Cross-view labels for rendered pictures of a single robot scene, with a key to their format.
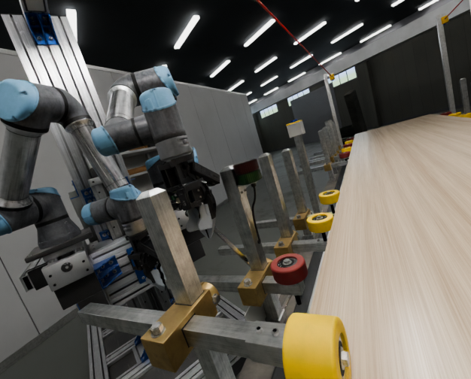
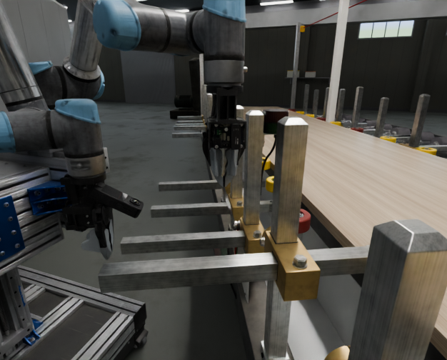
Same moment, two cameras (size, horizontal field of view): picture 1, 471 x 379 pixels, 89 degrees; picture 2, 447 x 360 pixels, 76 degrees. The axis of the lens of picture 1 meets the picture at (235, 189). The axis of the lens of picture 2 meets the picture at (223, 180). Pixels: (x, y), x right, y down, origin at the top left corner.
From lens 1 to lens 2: 48 cm
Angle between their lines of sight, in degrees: 38
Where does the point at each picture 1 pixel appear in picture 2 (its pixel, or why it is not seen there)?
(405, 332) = not seen: hidden behind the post
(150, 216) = (296, 146)
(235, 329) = (359, 252)
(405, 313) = not seen: hidden behind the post
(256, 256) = (257, 210)
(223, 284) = (218, 241)
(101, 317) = (163, 273)
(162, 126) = (237, 43)
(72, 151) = not seen: outside the picture
